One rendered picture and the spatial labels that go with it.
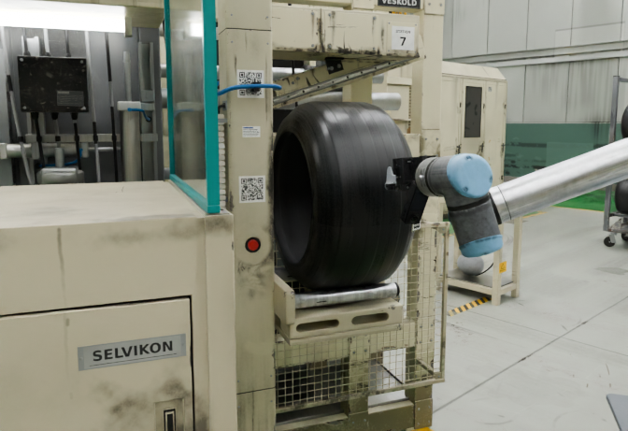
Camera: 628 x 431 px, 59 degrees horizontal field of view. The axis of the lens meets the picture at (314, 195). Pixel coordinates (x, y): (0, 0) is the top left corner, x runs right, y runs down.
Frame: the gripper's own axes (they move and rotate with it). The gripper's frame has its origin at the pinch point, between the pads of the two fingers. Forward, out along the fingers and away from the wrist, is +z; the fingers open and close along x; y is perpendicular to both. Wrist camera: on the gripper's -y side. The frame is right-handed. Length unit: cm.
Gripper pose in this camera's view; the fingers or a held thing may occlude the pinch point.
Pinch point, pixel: (390, 187)
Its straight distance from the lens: 147.0
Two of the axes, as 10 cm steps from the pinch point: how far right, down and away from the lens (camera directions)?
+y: -0.4, -10.0, -0.2
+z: -3.4, 0.0, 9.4
